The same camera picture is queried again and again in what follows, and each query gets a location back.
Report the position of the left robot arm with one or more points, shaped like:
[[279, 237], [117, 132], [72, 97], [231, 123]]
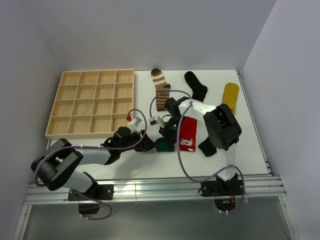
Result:
[[56, 167]]

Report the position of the dark teal sock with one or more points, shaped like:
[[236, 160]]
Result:
[[163, 147]]

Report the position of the wooden compartment tray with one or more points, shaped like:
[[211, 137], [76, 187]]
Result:
[[91, 103]]

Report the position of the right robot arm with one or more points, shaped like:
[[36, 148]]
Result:
[[222, 127]]

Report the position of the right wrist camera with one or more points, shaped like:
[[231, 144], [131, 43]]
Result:
[[156, 120]]

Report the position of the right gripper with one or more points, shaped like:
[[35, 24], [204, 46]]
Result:
[[170, 136]]

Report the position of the red sock with white bear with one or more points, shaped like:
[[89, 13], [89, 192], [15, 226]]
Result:
[[187, 137]]

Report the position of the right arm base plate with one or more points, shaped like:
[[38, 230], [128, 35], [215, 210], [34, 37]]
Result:
[[219, 188]]

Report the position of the plain black sock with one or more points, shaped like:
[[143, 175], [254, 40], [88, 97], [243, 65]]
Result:
[[207, 148]]

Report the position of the black sock with white stripes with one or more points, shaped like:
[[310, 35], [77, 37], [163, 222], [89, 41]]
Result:
[[199, 91]]

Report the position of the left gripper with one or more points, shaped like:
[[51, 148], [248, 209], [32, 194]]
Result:
[[145, 144]]

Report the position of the brown striped sock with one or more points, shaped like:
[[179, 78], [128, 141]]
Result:
[[161, 87]]

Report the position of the aluminium mounting rail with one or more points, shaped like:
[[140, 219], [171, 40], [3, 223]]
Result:
[[146, 190]]

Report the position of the yellow sock with cartoon face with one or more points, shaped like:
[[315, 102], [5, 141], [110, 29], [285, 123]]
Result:
[[230, 96]]

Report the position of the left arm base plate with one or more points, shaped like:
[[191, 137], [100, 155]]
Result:
[[97, 192]]

